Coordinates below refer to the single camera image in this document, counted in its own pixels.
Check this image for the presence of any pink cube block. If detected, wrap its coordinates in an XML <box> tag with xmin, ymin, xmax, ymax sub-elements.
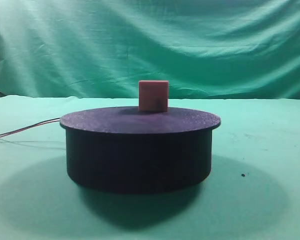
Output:
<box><xmin>138</xmin><ymin>80</ymin><xmax>169</xmax><ymax>112</ymax></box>

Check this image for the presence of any black round turntable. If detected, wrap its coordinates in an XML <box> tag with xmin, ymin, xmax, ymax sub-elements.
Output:
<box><xmin>59</xmin><ymin>106</ymin><xmax>221</xmax><ymax>194</ymax></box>

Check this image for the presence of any green backdrop cloth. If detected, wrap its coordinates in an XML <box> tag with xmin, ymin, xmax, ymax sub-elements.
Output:
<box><xmin>0</xmin><ymin>0</ymin><xmax>300</xmax><ymax>99</ymax></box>

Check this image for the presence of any green table cloth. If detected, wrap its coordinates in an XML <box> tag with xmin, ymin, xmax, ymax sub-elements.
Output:
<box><xmin>0</xmin><ymin>99</ymin><xmax>300</xmax><ymax>240</ymax></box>

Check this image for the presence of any black wire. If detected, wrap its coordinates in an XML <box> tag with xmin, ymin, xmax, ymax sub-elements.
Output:
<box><xmin>0</xmin><ymin>117</ymin><xmax>62</xmax><ymax>137</ymax></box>

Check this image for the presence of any red wire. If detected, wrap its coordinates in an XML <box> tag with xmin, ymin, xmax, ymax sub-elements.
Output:
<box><xmin>0</xmin><ymin>119</ymin><xmax>62</xmax><ymax>144</ymax></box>

